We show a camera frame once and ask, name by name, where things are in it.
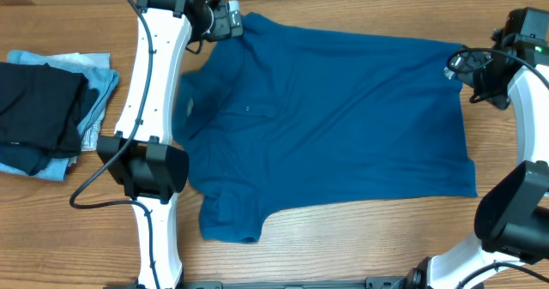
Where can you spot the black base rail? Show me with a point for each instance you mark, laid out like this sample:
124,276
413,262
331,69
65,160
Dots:
300,284

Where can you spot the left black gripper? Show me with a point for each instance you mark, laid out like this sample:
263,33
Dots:
224,31

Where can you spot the dark navy folded garment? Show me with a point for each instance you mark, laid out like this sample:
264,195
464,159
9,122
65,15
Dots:
31,158

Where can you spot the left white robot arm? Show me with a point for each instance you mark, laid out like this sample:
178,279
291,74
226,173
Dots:
140,155

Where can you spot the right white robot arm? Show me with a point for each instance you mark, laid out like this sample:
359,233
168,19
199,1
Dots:
510,226

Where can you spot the light blue folded garment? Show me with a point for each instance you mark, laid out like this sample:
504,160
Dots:
29,58

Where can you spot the black folded garment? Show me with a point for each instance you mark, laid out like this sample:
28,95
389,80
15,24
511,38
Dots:
40,108

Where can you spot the blue polo shirt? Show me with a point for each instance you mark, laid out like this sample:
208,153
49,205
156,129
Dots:
286,117

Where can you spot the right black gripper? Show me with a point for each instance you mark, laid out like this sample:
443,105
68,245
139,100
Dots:
479,77

